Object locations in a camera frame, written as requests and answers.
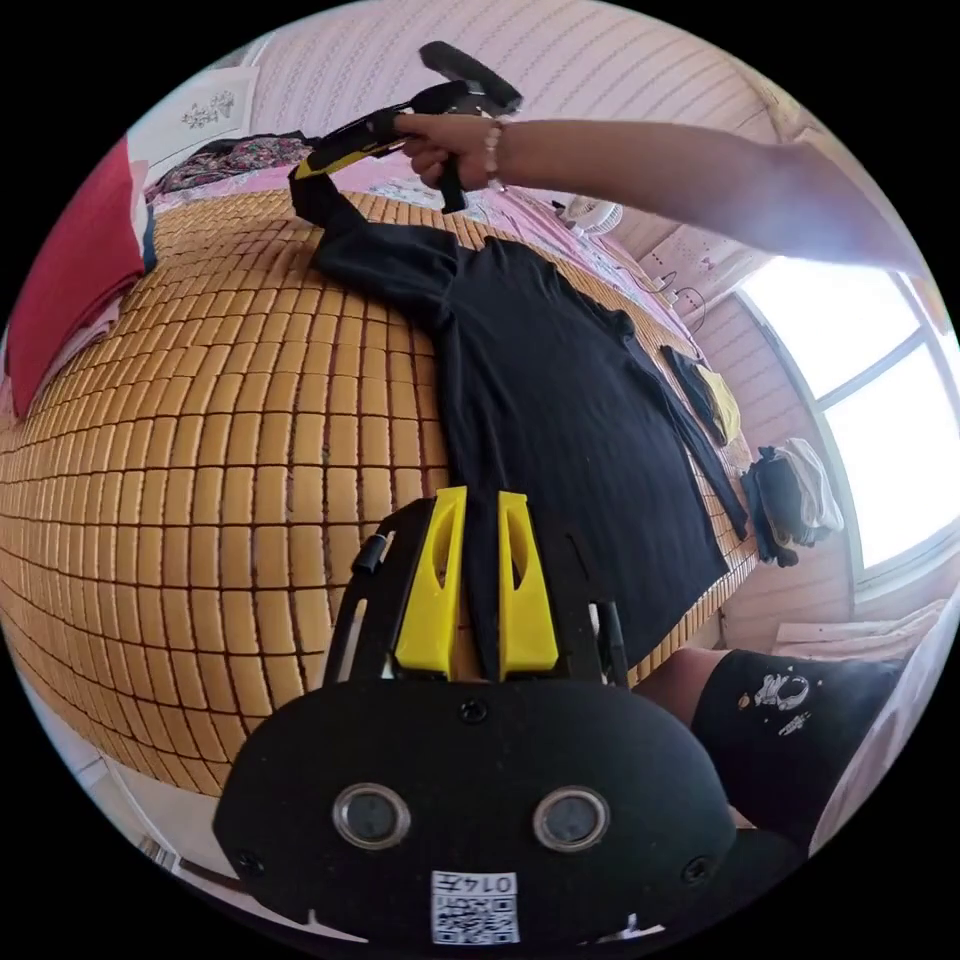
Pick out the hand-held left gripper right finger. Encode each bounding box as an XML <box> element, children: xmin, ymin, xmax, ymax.
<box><xmin>497</xmin><ymin>490</ymin><xmax>560</xmax><ymax>672</ymax></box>

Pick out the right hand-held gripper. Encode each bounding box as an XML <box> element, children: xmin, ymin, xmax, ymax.
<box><xmin>293</xmin><ymin>80</ymin><xmax>483</xmax><ymax>217</ymax></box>

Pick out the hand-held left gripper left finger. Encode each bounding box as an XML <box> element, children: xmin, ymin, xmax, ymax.
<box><xmin>394</xmin><ymin>485</ymin><xmax>469</xmax><ymax>672</ymax></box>

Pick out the black long sleeve shirt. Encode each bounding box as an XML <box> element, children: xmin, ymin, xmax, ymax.
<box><xmin>287</xmin><ymin>166</ymin><xmax>752</xmax><ymax>682</ymax></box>

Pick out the person's right forearm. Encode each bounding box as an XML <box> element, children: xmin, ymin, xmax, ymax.
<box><xmin>491</xmin><ymin>117</ymin><xmax>929</xmax><ymax>280</ymax></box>

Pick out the person's right hand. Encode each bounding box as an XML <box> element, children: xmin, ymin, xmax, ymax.
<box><xmin>392</xmin><ymin>110</ymin><xmax>502</xmax><ymax>193</ymax></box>

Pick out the floral garment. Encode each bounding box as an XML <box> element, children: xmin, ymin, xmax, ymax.
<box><xmin>144</xmin><ymin>130</ymin><xmax>318</xmax><ymax>202</ymax></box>

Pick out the red folded blanket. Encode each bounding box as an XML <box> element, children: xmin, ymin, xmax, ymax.
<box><xmin>2</xmin><ymin>137</ymin><xmax>157</xmax><ymax>419</ymax></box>

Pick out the white fan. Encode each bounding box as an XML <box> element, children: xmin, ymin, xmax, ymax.
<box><xmin>557</xmin><ymin>197</ymin><xmax>625</xmax><ymax>239</ymax></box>

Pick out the person's body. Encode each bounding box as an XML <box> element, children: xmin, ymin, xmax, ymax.
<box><xmin>632</xmin><ymin>646</ymin><xmax>910</xmax><ymax>858</ymax></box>

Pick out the black and yellow garment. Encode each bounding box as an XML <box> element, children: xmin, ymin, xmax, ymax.
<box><xmin>659</xmin><ymin>344</ymin><xmax>742</xmax><ymax>448</ymax></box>

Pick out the pile of clothes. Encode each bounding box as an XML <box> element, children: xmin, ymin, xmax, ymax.
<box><xmin>740</xmin><ymin>437</ymin><xmax>847</xmax><ymax>569</ymax></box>

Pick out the window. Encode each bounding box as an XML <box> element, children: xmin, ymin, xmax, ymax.
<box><xmin>734</xmin><ymin>256</ymin><xmax>960</xmax><ymax>595</ymax></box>

